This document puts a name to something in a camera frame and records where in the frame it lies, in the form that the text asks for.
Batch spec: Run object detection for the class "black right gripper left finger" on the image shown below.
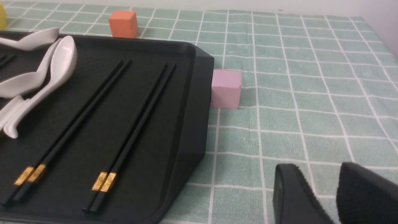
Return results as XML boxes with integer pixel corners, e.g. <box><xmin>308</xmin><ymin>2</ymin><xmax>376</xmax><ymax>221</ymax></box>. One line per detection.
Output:
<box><xmin>273</xmin><ymin>164</ymin><xmax>334</xmax><ymax>224</ymax></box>

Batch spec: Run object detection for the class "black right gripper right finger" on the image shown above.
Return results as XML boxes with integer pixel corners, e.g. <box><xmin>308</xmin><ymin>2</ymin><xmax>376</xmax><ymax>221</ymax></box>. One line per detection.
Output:
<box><xmin>336</xmin><ymin>162</ymin><xmax>398</xmax><ymax>224</ymax></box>

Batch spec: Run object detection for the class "green checkered tablecloth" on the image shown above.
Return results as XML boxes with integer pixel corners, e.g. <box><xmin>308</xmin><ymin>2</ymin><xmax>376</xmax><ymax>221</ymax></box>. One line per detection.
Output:
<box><xmin>2</xmin><ymin>0</ymin><xmax>398</xmax><ymax>224</ymax></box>

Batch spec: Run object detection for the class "pink foam cube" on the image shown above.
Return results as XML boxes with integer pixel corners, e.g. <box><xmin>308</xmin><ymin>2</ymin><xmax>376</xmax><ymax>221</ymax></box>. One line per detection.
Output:
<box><xmin>211</xmin><ymin>69</ymin><xmax>242</xmax><ymax>110</ymax></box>

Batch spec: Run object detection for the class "black chopstick gold band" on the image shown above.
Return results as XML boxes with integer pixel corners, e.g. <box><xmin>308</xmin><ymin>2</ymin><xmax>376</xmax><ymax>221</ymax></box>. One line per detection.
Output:
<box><xmin>0</xmin><ymin>60</ymin><xmax>124</xmax><ymax>206</ymax></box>
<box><xmin>11</xmin><ymin>60</ymin><xmax>132</xmax><ymax>201</ymax></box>
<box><xmin>90</xmin><ymin>64</ymin><xmax>176</xmax><ymax>214</ymax></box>
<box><xmin>81</xmin><ymin>63</ymin><xmax>168</xmax><ymax>211</ymax></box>

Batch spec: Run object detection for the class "black plastic tray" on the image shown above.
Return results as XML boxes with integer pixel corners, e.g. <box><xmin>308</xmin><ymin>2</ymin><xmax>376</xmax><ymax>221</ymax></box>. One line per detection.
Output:
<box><xmin>1</xmin><ymin>35</ymin><xmax>215</xmax><ymax>224</ymax></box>

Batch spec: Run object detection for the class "orange foam cube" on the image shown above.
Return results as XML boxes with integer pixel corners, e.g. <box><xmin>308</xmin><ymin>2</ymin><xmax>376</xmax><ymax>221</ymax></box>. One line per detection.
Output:
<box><xmin>108</xmin><ymin>11</ymin><xmax>139</xmax><ymax>39</ymax></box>

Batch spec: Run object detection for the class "white ceramic spoon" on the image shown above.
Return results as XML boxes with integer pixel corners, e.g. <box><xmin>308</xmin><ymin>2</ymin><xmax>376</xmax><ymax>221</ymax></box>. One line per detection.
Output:
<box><xmin>0</xmin><ymin>38</ymin><xmax>62</xmax><ymax>98</ymax></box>
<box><xmin>0</xmin><ymin>27</ymin><xmax>60</xmax><ymax>51</ymax></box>
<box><xmin>0</xmin><ymin>95</ymin><xmax>30</xmax><ymax>131</ymax></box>
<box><xmin>4</xmin><ymin>35</ymin><xmax>78</xmax><ymax>139</ymax></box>

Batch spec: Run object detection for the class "yellow foam cube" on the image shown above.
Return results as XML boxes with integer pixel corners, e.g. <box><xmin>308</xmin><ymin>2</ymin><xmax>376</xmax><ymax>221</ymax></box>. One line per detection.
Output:
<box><xmin>0</xmin><ymin>3</ymin><xmax>7</xmax><ymax>31</ymax></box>

